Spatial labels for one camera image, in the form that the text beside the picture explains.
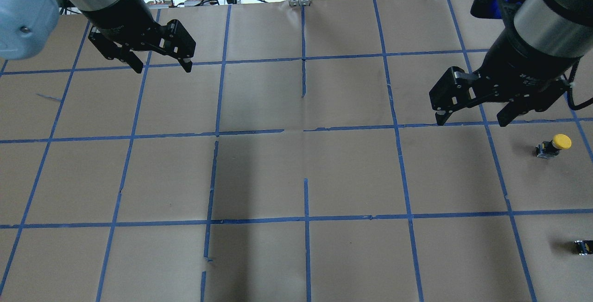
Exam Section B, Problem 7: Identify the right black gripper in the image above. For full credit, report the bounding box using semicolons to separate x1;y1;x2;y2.
429;33;571;127

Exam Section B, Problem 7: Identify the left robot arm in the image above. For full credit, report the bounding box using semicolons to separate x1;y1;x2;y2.
0;0;196;73

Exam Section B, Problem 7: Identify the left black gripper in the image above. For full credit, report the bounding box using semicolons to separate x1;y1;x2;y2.
81;0;196;74

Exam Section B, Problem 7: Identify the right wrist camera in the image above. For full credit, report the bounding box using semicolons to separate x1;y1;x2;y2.
470;0;526;22

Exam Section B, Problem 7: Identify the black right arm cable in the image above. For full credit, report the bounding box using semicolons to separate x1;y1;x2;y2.
565;61;593;111

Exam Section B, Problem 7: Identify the yellow push button switch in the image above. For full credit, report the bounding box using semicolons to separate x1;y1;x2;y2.
535;133;572;160

